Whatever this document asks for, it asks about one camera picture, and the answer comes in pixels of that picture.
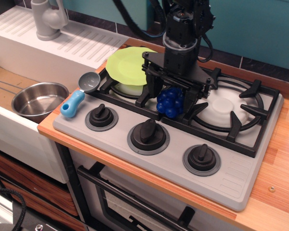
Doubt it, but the black braided cable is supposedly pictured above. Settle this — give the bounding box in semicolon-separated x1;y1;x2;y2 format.
0;188;27;231

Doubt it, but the black burner grate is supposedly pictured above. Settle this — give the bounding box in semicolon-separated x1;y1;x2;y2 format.
161;68;283;157
89;55;184;121

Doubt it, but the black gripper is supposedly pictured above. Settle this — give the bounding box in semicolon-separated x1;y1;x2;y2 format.
143;40;212;113

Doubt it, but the white burner cap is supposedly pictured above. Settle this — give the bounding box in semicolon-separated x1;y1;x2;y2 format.
110;76;174;98
197;88;257;128

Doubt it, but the grey toy stove top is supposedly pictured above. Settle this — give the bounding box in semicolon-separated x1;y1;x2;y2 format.
52;55;284;212

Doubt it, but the black oven door handle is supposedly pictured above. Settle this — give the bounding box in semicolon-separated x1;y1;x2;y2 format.
77;163;195;231

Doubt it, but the toy oven door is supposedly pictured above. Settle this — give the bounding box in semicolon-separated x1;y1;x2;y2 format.
70;150;239;231

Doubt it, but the black right stove knob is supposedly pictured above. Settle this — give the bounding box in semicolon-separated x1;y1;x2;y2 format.
183;144;221;177

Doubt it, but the black left stove knob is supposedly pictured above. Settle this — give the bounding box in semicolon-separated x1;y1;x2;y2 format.
85;103;118;132

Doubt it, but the black left burner grate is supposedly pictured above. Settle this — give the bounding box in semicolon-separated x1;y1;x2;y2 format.
89;55;184;121

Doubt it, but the black middle stove knob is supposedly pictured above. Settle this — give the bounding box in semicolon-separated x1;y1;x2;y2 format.
127;119;170;155

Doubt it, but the grey toy faucet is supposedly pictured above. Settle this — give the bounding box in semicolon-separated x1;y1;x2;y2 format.
31;0;68;41

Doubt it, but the black right burner grate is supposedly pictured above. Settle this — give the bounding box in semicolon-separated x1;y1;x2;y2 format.
161;68;283;157

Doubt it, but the grey spoon with blue handle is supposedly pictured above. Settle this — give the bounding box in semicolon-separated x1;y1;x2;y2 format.
60;72;101;118

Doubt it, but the blue toy blueberry cluster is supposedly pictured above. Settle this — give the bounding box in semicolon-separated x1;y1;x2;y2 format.
156;87;184;118

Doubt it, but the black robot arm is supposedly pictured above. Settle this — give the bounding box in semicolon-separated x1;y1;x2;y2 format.
114;0;217;113

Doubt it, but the white left burner cap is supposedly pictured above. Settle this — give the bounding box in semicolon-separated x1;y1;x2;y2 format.
110;76;174;98

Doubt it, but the light green plate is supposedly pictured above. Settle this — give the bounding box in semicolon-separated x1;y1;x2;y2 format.
105;47;155;86

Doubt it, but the black stove knob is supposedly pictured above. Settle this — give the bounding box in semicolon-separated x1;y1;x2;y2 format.
183;144;221;177
85;103;118;132
127;119;170;155

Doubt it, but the wooden drawer front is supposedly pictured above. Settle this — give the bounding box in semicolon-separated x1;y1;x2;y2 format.
0;151;85;231

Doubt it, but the white right burner cap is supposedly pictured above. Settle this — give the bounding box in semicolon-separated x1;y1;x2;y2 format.
197;88;257;128

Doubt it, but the stainless steel pot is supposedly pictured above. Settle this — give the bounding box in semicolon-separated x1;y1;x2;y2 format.
0;81;69;124

